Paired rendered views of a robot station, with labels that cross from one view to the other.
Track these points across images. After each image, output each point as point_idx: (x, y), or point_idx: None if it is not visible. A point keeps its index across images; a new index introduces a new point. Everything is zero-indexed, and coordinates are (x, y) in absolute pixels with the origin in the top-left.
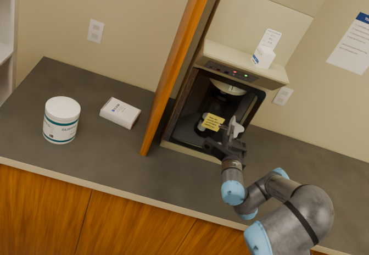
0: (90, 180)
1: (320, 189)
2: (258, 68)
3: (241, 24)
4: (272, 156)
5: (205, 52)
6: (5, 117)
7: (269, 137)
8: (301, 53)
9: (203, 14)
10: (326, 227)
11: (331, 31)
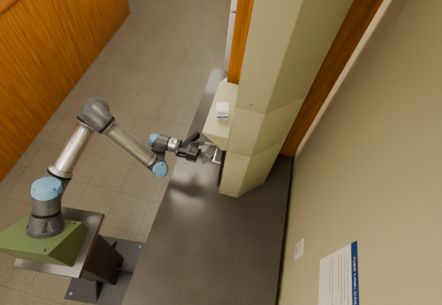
0: (196, 110)
1: (102, 115)
2: (214, 112)
3: None
4: (238, 250)
5: (220, 81)
6: None
7: (266, 258)
8: (321, 223)
9: (326, 118)
10: (81, 110)
11: (338, 230)
